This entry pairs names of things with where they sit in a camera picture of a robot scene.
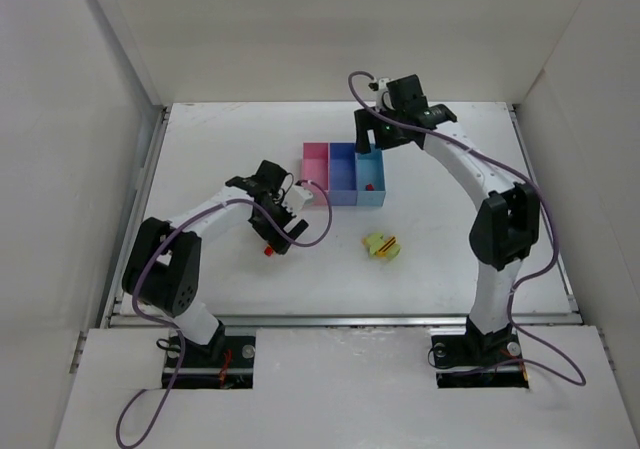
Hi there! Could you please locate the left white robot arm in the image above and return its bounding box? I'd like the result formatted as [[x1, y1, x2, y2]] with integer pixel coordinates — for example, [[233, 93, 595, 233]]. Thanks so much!
[[122, 160, 313, 358]]

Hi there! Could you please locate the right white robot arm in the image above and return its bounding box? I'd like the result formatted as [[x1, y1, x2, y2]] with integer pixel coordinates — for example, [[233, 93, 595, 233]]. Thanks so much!
[[354, 75, 540, 370]]

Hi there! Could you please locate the light blue container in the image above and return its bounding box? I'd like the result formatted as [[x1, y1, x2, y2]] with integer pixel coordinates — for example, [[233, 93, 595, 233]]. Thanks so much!
[[355, 149, 386, 207]]

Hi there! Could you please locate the dark blue container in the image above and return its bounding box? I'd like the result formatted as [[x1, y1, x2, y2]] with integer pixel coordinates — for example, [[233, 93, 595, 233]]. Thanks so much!
[[329, 142, 357, 206]]

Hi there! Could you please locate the pink container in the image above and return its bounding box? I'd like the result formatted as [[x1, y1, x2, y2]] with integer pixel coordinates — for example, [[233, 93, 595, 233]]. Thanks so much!
[[301, 142, 329, 205]]

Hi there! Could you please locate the green yellow lego cluster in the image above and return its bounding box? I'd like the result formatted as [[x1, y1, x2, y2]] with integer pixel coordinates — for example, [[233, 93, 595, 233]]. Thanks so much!
[[362, 232, 401, 260]]

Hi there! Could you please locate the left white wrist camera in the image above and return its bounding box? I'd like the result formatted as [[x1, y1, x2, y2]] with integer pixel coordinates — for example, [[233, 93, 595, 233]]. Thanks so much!
[[283, 181, 314, 214]]

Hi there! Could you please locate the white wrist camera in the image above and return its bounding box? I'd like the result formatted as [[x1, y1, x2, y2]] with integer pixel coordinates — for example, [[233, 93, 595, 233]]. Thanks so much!
[[283, 181, 314, 214], [368, 77, 393, 110]]

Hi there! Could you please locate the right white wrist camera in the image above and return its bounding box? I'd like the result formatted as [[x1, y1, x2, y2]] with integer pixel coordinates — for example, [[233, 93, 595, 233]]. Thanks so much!
[[368, 77, 393, 110]]

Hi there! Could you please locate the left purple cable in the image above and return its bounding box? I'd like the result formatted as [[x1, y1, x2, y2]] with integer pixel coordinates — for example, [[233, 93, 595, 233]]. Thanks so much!
[[115, 181, 335, 449]]

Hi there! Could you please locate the purple cable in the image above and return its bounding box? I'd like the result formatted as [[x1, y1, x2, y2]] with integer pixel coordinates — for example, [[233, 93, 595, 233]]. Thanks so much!
[[115, 181, 335, 449], [347, 71, 587, 388]]

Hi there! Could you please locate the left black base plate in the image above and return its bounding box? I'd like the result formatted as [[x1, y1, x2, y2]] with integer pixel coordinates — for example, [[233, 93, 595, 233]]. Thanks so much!
[[156, 335, 256, 390]]

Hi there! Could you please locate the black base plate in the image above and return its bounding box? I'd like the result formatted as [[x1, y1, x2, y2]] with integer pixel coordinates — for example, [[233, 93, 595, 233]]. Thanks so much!
[[156, 335, 256, 390], [429, 333, 529, 389]]

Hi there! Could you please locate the aluminium front rail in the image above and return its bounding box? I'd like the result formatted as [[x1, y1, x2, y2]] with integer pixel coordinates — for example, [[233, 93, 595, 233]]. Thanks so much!
[[107, 311, 584, 329]]

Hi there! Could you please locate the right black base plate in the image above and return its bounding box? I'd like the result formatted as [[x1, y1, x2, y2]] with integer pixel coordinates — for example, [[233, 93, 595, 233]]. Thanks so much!
[[429, 333, 529, 389]]

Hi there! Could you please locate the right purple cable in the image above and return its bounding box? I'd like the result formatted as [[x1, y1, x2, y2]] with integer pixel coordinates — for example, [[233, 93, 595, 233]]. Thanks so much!
[[347, 71, 587, 388]]

